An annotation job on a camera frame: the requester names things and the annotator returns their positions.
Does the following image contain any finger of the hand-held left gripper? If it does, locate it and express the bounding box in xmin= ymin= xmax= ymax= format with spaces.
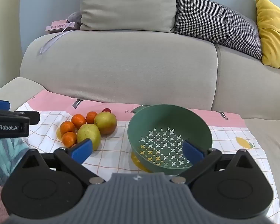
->
xmin=0 ymin=108 xmax=41 ymax=125
xmin=0 ymin=99 xmax=11 ymax=112

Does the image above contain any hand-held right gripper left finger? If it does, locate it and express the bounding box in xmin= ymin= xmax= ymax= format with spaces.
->
xmin=21 ymin=138 xmax=106 ymax=185

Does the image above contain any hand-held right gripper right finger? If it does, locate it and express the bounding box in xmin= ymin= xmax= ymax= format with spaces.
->
xmin=171 ymin=139 xmax=258 ymax=185

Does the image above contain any orange mandarin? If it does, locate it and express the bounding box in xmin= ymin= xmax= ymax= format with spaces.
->
xmin=60 ymin=121 xmax=76 ymax=134
xmin=62 ymin=131 xmax=77 ymax=147
xmin=71 ymin=113 xmax=87 ymax=129
xmin=86 ymin=111 xmax=98 ymax=125

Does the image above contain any green colander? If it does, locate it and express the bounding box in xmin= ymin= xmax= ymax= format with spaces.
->
xmin=127 ymin=104 xmax=213 ymax=176

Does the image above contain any pink checked printed cloth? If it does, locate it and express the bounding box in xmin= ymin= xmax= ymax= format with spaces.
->
xmin=14 ymin=91 xmax=280 ymax=224

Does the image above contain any teal striped blanket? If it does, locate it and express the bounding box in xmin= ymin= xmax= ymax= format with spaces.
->
xmin=0 ymin=136 xmax=31 ymax=187

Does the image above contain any cream door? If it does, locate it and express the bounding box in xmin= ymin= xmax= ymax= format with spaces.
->
xmin=0 ymin=0 xmax=21 ymax=96

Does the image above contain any lilac ribbon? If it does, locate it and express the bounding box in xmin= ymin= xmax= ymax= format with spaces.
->
xmin=40 ymin=27 xmax=68 ymax=54

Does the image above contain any beige fabric sofa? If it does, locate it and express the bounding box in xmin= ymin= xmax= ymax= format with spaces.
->
xmin=0 ymin=29 xmax=280 ymax=224

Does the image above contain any pink gift box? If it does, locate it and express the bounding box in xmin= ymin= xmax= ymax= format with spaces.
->
xmin=45 ymin=19 xmax=76 ymax=32

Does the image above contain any purple plush toy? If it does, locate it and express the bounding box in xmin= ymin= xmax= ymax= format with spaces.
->
xmin=68 ymin=11 xmax=83 ymax=29

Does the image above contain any houndstooth cushion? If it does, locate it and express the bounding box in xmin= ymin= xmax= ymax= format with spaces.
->
xmin=174 ymin=0 xmax=263 ymax=60

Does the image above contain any yellow cushion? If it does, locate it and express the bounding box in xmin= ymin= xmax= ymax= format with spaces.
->
xmin=255 ymin=0 xmax=280 ymax=73

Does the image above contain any beige cushion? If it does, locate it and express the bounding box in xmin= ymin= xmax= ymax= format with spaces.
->
xmin=80 ymin=0 xmax=177 ymax=33

